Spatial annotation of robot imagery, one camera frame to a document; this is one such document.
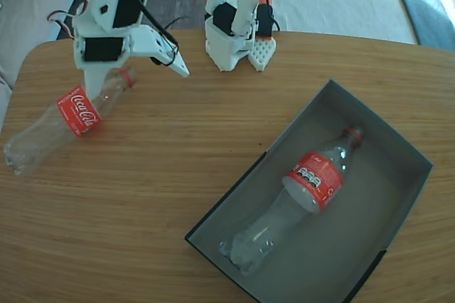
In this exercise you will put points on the clear bottle black seals label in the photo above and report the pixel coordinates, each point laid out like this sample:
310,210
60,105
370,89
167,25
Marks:
316,178

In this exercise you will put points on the blue blanket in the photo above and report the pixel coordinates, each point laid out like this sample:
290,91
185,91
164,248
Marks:
426,8

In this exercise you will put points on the beige sofa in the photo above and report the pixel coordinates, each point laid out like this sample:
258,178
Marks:
28,15

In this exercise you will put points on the grey cardboard box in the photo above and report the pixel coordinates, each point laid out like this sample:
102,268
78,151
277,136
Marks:
373,246

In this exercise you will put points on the clear bottle script logo label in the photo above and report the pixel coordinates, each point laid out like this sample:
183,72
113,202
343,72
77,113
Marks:
78,114

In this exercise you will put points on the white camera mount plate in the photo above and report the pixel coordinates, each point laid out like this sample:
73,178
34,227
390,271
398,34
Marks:
153,40

